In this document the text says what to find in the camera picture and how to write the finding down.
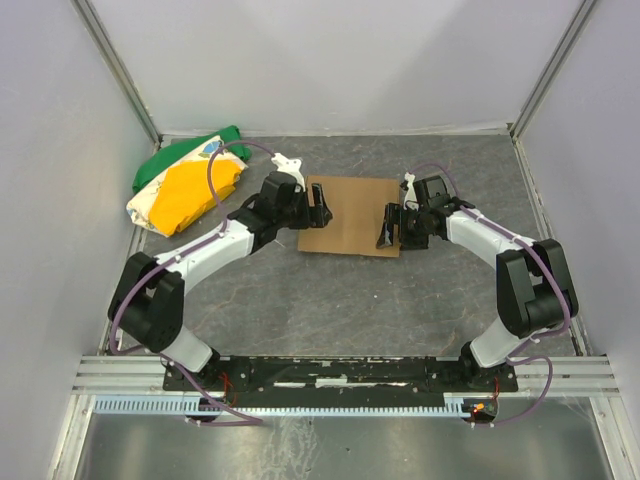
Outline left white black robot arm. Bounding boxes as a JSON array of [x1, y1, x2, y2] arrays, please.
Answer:
[[107, 171, 332, 376]]

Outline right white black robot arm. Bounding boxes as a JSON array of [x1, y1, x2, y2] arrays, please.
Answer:
[[376, 173, 579, 387]]

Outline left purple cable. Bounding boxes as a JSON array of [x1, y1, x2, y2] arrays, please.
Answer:
[[109, 140, 276, 426]]

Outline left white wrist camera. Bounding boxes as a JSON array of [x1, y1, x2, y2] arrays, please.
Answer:
[[271, 153, 306, 191]]

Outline aluminium front rail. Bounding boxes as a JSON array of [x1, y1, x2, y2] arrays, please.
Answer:
[[72, 356, 620, 398]]

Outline brown cardboard box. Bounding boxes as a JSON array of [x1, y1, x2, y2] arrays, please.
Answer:
[[298, 175, 400, 258]]

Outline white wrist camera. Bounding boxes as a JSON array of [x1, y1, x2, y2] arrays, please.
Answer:
[[400, 172, 419, 211], [271, 153, 306, 191]]

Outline green cloth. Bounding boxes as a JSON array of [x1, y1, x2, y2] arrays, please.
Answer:
[[132, 124, 252, 192]]

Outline aluminium frame post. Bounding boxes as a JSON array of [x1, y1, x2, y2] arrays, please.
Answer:
[[71, 0, 162, 147], [509, 0, 600, 141]]

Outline yellow white patterned cloth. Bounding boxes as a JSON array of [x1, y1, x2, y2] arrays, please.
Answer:
[[126, 125, 251, 237]]

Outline right aluminium frame post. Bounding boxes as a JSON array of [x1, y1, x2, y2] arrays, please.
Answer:
[[509, 0, 600, 141]]

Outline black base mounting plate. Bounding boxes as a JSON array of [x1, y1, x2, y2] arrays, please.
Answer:
[[162, 354, 519, 409]]

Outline left aluminium frame post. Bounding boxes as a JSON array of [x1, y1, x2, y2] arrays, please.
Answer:
[[71, 0, 162, 147]]

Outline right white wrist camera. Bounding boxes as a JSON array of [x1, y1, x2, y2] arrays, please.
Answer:
[[400, 172, 419, 211]]

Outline light blue cable duct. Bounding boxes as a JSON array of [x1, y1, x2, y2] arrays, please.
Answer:
[[93, 392, 476, 415]]

